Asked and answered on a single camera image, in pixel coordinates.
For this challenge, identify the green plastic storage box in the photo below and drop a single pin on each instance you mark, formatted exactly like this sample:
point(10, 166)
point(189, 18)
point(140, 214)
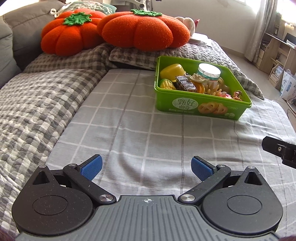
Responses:
point(184, 102)

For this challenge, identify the yellow plastic toy bowl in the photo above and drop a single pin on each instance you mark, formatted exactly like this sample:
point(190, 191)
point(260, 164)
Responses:
point(170, 72)

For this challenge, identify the tan toy hand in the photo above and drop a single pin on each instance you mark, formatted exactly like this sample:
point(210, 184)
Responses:
point(196, 78)
point(215, 87)

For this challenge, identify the yellow toy corn cob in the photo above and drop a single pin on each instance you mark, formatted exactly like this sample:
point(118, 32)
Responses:
point(166, 84)

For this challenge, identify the grey checked quilted blanket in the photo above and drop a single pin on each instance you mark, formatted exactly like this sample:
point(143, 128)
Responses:
point(36, 107)

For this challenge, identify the clear lidded plastic cup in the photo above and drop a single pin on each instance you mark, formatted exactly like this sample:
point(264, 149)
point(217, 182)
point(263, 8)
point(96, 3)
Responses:
point(209, 71)

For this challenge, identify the orange pumpkin cushion right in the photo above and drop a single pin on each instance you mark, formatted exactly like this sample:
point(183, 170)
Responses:
point(144, 30)

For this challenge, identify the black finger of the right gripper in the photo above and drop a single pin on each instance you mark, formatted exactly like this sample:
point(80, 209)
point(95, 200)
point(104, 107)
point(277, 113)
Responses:
point(274, 146)

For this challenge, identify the pink toy figure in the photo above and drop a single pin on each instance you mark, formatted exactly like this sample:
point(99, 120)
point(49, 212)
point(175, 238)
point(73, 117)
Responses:
point(225, 95)

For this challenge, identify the red hat gnome figurine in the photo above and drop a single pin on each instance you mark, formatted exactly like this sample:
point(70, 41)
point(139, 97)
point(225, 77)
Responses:
point(237, 95)

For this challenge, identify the orange pumpkin cushion left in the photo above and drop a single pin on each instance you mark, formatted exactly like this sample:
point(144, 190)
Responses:
point(71, 32)

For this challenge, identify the tan toy hand in box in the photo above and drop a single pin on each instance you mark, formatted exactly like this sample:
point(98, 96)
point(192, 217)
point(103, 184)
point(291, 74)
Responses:
point(215, 87)

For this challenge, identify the grey grid bed sheet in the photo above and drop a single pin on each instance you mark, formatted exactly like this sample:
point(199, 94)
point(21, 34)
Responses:
point(148, 152)

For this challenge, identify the green patterned cushion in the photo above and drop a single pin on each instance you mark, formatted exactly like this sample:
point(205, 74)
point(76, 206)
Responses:
point(92, 5)

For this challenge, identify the striped toy snack pack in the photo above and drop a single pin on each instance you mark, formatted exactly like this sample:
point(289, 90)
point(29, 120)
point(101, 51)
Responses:
point(184, 84)

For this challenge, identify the grey checked pillow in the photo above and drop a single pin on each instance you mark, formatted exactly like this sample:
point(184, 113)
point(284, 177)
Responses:
point(212, 53)

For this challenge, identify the grey sofa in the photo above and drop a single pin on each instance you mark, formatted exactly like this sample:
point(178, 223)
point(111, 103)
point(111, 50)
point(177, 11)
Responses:
point(21, 36)

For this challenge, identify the orange pumpkin cushion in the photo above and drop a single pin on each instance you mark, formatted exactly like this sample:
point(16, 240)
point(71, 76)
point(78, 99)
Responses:
point(144, 30)
point(71, 32)

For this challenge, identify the wooden desk shelf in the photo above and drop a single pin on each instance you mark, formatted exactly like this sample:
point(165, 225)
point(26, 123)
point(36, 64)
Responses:
point(275, 56)

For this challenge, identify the white plush toy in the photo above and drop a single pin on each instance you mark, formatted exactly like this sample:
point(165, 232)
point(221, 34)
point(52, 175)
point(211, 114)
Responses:
point(189, 23)

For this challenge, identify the light grey curtain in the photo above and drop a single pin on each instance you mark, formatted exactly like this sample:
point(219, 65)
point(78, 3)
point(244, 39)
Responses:
point(264, 22)

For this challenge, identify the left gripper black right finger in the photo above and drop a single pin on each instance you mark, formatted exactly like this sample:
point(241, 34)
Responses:
point(237, 202)

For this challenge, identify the white shopping bag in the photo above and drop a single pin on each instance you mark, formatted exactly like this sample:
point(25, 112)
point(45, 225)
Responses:
point(288, 88)

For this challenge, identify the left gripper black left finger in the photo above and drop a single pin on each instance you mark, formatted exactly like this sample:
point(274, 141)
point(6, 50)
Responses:
point(56, 202)

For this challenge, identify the grey office chair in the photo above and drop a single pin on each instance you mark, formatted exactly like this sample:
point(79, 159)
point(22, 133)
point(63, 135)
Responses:
point(146, 5)

